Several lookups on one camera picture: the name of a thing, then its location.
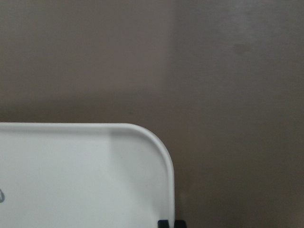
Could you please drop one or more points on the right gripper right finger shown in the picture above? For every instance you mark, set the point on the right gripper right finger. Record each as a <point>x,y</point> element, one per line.
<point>180,224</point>

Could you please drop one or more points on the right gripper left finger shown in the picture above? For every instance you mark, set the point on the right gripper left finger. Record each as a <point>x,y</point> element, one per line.
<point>163,224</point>

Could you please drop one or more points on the cream rabbit print tray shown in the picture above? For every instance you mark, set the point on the cream rabbit print tray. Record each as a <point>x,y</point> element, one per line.
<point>59,175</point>

